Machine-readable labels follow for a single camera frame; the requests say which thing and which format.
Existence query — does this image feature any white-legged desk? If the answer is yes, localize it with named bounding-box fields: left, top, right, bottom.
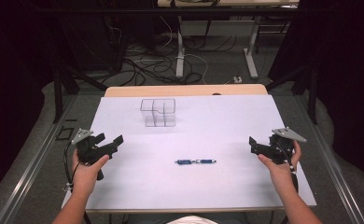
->
left=157, top=0, right=301, bottom=80

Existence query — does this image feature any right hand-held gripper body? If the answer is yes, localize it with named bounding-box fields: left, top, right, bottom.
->
left=268, top=126, right=308, bottom=166

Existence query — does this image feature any blue pen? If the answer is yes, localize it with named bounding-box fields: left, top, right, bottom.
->
left=175, top=159, right=217, bottom=165

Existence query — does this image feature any tangle of black floor cables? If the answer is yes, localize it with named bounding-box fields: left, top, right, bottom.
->
left=100, top=18, right=238, bottom=87

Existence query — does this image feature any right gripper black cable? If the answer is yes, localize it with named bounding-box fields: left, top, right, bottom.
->
left=276, top=143, right=300, bottom=195

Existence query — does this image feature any person's left hand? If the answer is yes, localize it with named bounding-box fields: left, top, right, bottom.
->
left=72, top=148, right=111, bottom=196

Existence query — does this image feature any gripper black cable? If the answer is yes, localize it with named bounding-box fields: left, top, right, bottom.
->
left=276, top=143, right=300, bottom=195
left=62, top=141, right=92, bottom=224

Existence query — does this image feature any aluminium floor rail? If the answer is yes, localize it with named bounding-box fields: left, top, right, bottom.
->
left=293, top=92, right=364, bottom=224
left=0, top=94, right=78, bottom=224

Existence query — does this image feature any person's right hand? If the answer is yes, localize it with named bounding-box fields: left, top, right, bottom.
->
left=257, top=139, right=302, bottom=189

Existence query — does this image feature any person's white shirt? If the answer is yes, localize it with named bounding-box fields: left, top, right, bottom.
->
left=165, top=215, right=219, bottom=224

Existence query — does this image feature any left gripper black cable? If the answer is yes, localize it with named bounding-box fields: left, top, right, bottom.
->
left=62, top=141, right=92, bottom=224

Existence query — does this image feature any clear plastic organizer box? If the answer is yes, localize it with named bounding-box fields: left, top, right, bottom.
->
left=139, top=98, right=177, bottom=128

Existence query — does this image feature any white floor cable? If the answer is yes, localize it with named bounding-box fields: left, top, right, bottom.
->
left=156, top=15, right=210, bottom=86

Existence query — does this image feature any black metal stand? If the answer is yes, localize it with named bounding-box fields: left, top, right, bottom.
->
left=265, top=60, right=319, bottom=126
left=50, top=62, right=109, bottom=125

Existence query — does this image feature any dark curtain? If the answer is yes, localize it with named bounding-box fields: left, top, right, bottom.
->
left=0, top=0, right=58, bottom=204
left=268, top=0, right=364, bottom=188

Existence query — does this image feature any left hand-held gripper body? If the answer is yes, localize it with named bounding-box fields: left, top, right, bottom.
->
left=70, top=128, right=110, bottom=182

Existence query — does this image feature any black square floor frame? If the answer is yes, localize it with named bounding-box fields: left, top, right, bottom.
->
left=55, top=125, right=76, bottom=142

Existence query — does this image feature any white table mat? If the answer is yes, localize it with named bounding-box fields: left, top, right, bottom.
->
left=62, top=94, right=317, bottom=211

